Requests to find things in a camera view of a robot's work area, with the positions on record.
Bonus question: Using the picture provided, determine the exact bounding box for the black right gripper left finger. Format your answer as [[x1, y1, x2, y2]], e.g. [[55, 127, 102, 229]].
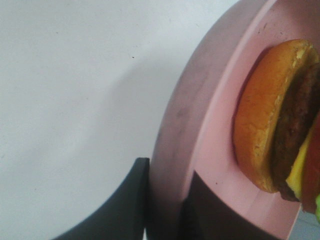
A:
[[56, 157, 150, 240]]

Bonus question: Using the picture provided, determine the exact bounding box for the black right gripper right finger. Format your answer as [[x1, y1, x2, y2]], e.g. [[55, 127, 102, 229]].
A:
[[178, 172, 300, 240]]

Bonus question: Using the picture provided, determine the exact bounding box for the pink plate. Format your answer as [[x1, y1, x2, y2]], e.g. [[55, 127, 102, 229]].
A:
[[146, 0, 320, 240]]

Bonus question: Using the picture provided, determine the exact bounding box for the burger with lettuce and cheese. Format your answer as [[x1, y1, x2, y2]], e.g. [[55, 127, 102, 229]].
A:
[[232, 39, 320, 217]]

